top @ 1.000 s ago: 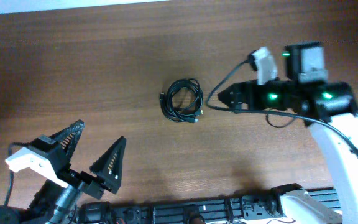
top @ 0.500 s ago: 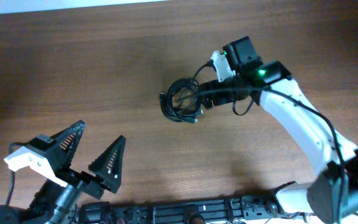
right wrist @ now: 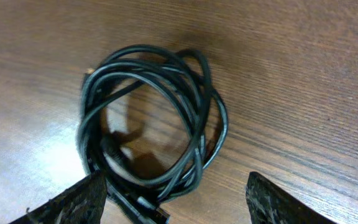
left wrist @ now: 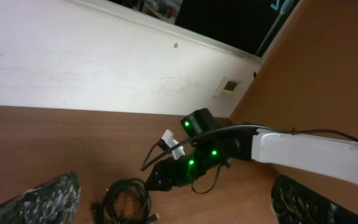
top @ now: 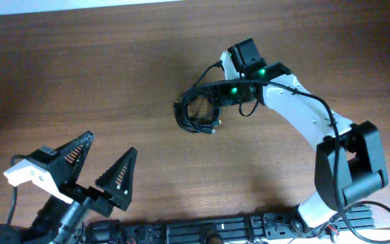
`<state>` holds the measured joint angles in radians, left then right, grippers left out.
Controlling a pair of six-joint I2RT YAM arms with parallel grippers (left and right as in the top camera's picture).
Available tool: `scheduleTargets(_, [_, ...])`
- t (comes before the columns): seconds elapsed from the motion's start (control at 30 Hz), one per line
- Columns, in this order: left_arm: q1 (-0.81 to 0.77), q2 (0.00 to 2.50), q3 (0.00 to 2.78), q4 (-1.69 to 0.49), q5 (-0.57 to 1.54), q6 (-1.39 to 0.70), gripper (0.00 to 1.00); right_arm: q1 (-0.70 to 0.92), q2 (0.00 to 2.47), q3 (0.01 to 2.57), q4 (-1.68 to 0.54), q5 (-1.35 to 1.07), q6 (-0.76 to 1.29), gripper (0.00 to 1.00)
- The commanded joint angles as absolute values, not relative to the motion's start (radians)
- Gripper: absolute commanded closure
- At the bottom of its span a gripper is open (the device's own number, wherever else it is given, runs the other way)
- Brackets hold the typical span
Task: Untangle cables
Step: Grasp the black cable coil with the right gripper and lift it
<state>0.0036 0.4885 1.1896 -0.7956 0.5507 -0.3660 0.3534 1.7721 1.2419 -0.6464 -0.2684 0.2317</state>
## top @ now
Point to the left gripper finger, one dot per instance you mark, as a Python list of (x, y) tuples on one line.
[(117, 181), (74, 154)]

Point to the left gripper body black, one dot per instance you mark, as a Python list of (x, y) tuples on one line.
[(91, 195)]

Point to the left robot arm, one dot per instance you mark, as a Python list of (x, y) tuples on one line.
[(73, 213)]

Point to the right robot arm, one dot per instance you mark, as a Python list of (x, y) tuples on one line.
[(350, 162)]

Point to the black aluminium mounting rail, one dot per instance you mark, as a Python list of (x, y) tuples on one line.
[(249, 227)]

